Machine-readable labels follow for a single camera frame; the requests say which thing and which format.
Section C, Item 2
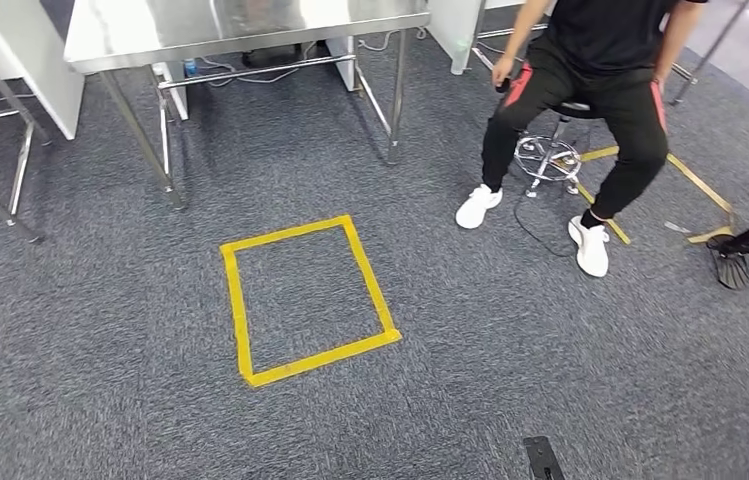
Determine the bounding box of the black floor cable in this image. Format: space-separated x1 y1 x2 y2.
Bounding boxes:
513 193 579 260

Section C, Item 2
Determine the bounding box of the stainless steel workbench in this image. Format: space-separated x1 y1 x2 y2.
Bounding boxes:
63 0 431 212

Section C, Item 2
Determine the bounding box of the person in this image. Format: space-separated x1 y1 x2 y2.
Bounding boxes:
455 0 711 280

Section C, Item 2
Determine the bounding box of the chrome stool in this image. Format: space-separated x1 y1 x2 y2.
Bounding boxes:
513 99 606 199

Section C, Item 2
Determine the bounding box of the white partition panel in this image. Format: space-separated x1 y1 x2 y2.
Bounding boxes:
426 0 487 76
0 0 86 142

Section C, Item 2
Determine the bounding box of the black robot foot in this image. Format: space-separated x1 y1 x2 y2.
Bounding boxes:
522 435 567 480

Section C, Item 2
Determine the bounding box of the yellow floor tape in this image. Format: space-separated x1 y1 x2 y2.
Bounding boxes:
549 145 737 247
219 213 404 390

